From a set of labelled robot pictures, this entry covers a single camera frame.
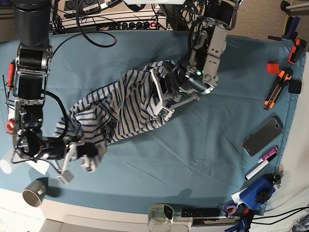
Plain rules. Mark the black cable tie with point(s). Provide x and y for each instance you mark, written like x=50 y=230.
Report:
x=5 y=91

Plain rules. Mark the black power strip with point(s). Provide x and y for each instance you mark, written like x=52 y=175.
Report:
x=131 y=25

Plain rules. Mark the black square box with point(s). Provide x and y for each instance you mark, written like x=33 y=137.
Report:
x=295 y=87

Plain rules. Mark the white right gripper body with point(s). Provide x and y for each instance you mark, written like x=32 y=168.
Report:
x=61 y=155

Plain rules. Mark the red tape roll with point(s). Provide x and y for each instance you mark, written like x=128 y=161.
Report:
x=10 y=126

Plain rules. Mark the red handled screwdriver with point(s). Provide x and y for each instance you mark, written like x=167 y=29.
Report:
x=11 y=73

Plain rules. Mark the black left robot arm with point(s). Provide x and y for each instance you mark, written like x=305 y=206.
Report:
x=197 y=71

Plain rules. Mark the grey metal mug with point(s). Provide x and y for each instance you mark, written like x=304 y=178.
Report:
x=35 y=193

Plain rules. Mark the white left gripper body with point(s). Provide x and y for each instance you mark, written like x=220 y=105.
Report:
x=167 y=99

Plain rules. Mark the clear glass jar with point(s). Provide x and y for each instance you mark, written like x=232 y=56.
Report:
x=160 y=218

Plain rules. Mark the pink marker pen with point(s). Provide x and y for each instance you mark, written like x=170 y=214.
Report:
x=268 y=154

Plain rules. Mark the blue white striped T-shirt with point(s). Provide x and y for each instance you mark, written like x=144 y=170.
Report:
x=120 y=110

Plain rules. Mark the orange black utility knife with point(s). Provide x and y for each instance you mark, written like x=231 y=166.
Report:
x=280 y=82

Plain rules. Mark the purple tape roll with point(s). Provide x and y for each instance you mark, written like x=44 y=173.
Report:
x=230 y=209

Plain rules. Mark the translucent white plastic cup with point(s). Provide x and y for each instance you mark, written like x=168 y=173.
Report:
x=5 y=162

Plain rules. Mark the blue clamp tool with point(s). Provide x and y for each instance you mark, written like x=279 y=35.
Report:
x=258 y=192

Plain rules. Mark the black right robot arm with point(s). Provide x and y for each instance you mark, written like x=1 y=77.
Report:
x=28 y=82

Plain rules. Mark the orange black clamp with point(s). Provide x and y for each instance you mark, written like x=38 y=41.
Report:
x=296 y=50

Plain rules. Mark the black remote control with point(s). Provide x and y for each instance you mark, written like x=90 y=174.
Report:
x=200 y=212

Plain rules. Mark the white board marker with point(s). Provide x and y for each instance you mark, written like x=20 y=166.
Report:
x=259 y=167

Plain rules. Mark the blue table cloth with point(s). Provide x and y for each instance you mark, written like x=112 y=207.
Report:
x=196 y=158

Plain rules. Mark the red cube block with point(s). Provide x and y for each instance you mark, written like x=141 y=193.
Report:
x=273 y=68

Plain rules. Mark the smartphone in clear case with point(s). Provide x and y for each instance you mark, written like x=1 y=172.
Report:
x=262 y=137

